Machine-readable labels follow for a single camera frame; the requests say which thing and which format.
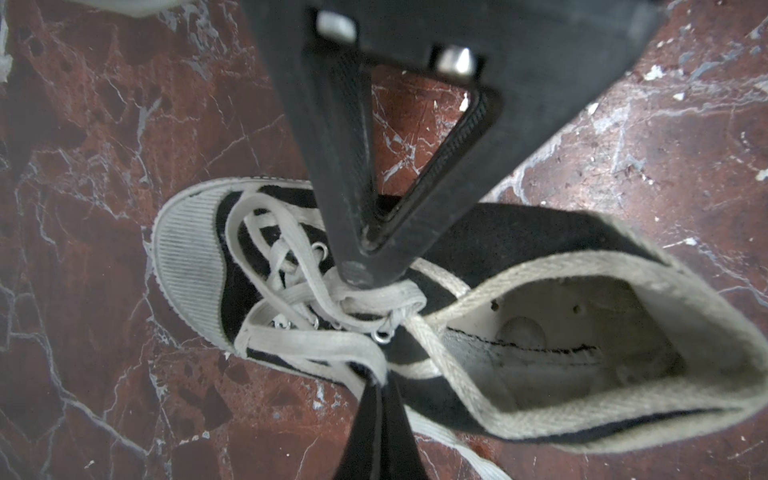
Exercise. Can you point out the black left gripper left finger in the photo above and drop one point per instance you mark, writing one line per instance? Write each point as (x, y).
(362, 456)

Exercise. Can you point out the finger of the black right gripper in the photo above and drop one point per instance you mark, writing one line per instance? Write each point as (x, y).
(406, 113)

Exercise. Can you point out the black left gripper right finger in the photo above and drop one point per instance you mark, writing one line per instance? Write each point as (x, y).
(399, 454)

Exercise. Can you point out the black white canvas sneaker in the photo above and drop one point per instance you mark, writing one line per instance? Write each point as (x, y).
(560, 327)

